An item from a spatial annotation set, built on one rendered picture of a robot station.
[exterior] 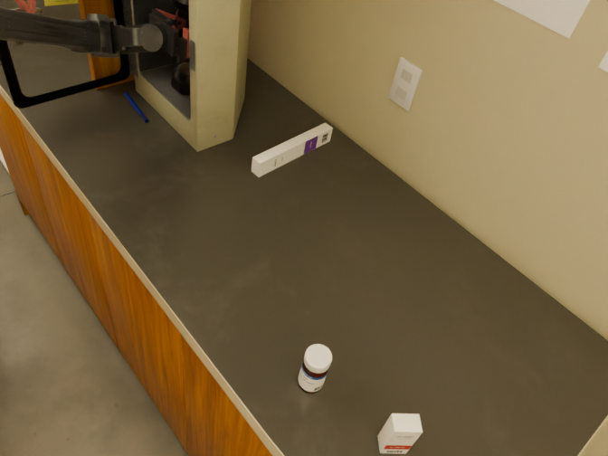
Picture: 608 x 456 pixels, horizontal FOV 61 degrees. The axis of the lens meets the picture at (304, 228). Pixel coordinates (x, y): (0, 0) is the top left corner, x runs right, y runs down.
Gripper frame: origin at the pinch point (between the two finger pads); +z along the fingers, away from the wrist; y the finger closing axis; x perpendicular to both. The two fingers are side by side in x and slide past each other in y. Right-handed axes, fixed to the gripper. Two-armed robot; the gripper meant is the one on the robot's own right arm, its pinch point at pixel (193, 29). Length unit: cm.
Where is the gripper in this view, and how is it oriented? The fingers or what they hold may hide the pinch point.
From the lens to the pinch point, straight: 138.4
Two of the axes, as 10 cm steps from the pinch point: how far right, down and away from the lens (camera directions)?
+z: 7.0, -3.7, 6.1
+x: -1.9, 7.3, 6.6
